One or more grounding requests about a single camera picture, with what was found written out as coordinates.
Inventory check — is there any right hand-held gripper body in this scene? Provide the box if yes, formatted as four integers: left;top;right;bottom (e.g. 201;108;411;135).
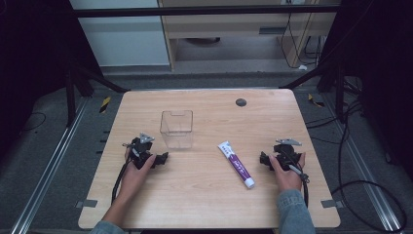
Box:
272;137;303;173

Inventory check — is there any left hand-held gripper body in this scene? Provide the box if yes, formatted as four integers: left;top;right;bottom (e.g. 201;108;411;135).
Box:
122;132;158;171

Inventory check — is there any person's right hand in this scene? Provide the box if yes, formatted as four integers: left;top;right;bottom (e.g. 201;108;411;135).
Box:
268;151;307;193

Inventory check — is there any person's left hand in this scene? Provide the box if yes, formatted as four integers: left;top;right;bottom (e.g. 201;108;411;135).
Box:
120;147;158;197

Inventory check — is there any white purple toothpaste tube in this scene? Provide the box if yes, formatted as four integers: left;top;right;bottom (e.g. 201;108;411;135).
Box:
217;139;256;190

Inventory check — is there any clear plastic container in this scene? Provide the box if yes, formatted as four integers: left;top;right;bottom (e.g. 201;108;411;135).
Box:
159;109;195;151

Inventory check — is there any yellow black striped tape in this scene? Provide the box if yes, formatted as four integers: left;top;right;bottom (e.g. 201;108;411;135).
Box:
98;96;112;114
307;93;325;109

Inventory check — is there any black metal stand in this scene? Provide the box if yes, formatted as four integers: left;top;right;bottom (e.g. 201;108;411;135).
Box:
63;61;131;129
278;59;347;125

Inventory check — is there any white cabinet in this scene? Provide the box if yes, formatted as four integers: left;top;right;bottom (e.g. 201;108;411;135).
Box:
68;0;170;68

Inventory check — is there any dark curtain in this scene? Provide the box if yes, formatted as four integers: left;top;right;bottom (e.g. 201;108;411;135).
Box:
0;0;104;160
319;0;413;183

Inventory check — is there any light wooden desk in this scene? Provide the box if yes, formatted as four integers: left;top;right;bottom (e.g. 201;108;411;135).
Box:
157;0;340;72

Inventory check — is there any black horizontal metal bar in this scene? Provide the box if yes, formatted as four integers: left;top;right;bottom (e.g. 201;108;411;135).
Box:
72;4;341;19

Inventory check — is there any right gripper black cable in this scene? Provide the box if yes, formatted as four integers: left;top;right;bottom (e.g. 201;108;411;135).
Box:
287;164;311;209

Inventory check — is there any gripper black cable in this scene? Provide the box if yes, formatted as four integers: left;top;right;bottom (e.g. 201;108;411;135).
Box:
287;164;311;209
110;142;134;207

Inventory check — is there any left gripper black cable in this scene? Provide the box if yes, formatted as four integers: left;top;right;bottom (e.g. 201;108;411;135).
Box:
110;142;134;207

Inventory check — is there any grey metal table bracket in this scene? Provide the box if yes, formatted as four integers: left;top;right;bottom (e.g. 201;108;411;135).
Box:
319;199;345;210
74;199;98;210

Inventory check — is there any aluminium floor rail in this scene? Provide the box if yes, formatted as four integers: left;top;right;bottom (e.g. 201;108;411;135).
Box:
9;97;91;234
322;92;405;233

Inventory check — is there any thin black floor cable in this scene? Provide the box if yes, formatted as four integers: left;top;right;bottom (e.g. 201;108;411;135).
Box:
19;111;47;134

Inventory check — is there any black hanging cable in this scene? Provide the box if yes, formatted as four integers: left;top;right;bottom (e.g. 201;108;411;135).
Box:
280;12;320;70

